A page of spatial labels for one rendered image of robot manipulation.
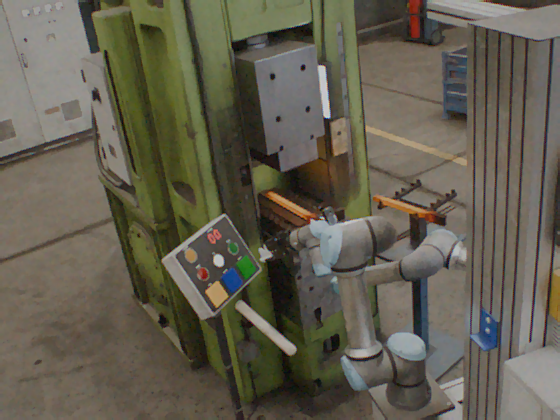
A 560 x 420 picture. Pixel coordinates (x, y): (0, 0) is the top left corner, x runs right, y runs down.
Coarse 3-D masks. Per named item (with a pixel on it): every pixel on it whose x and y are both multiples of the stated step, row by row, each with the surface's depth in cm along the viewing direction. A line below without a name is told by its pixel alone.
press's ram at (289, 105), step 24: (264, 48) 261; (288, 48) 255; (312, 48) 255; (240, 72) 255; (264, 72) 246; (288, 72) 252; (312, 72) 259; (264, 96) 250; (288, 96) 256; (312, 96) 263; (264, 120) 254; (288, 120) 260; (312, 120) 267; (264, 144) 259; (288, 144) 264
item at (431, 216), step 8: (376, 200) 299; (384, 200) 295; (392, 200) 294; (400, 208) 289; (408, 208) 285; (416, 208) 284; (424, 216) 279; (432, 216) 276; (440, 216) 272; (440, 224) 274
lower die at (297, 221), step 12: (276, 192) 315; (264, 204) 305; (276, 204) 303; (300, 204) 300; (264, 216) 296; (288, 216) 291; (300, 216) 287; (276, 228) 290; (288, 228) 283; (300, 228) 283
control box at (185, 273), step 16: (208, 224) 254; (224, 224) 253; (192, 240) 239; (208, 240) 244; (224, 240) 250; (240, 240) 256; (176, 256) 231; (208, 256) 242; (224, 256) 247; (240, 256) 253; (176, 272) 234; (192, 272) 234; (208, 272) 239; (224, 272) 245; (240, 272) 250; (256, 272) 256; (192, 288) 233; (208, 288) 237; (224, 288) 242; (240, 288) 248; (192, 304) 238; (208, 304) 234; (224, 304) 240
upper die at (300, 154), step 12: (300, 144) 268; (312, 144) 271; (252, 156) 284; (264, 156) 274; (276, 156) 265; (288, 156) 266; (300, 156) 270; (312, 156) 273; (276, 168) 269; (288, 168) 268
